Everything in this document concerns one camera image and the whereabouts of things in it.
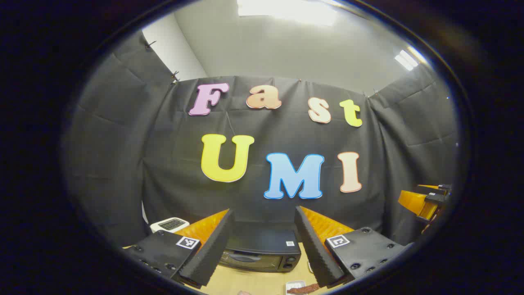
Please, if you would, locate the black electric oven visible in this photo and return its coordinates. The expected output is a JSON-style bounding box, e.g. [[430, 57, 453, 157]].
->
[[219, 221, 302, 273]]

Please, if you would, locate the black backdrop cloth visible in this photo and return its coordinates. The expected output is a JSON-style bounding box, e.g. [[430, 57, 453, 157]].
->
[[63, 31, 459, 248]]

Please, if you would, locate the reddish brown meat piece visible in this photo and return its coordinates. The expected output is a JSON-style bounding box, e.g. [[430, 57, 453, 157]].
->
[[287, 284, 320, 295]]

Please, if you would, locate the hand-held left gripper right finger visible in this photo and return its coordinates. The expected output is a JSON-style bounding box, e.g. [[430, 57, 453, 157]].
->
[[294, 205, 415, 288]]

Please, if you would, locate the white toaster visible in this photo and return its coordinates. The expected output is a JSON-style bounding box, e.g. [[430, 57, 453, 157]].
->
[[149, 217, 190, 234]]

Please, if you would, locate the small ceiling light panel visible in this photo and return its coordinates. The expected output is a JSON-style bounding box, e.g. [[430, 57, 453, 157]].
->
[[394, 49, 419, 71]]

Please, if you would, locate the large ceiling light panel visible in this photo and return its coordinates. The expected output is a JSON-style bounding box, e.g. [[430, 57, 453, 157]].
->
[[237, 0, 338, 26]]

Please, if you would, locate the small white ribbed tray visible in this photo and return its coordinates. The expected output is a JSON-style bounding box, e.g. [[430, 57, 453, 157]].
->
[[285, 280, 307, 295]]

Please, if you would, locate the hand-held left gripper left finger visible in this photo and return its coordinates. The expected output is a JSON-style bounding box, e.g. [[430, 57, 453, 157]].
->
[[122, 208, 235, 289]]

